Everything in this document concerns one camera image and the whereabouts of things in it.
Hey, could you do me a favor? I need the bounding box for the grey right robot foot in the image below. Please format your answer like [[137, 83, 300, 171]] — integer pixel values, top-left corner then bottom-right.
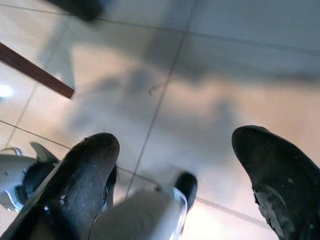
[[88, 171, 199, 240]]

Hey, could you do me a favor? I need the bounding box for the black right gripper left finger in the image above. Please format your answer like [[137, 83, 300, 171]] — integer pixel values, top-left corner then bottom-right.
[[1, 132, 120, 240]]

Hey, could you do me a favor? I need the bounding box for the black plastic table cover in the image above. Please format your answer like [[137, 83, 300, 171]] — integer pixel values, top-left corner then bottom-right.
[[46, 0, 104, 22]]

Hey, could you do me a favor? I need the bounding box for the grey left robot foot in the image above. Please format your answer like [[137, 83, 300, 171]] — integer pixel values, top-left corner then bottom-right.
[[0, 141, 61, 213]]

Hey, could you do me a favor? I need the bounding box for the grey robot foot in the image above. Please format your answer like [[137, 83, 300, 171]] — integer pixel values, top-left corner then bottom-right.
[[88, 171, 199, 240], [0, 141, 61, 213]]

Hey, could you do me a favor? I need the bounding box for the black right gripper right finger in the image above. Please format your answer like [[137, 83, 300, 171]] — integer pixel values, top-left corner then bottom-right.
[[231, 125, 320, 240]]

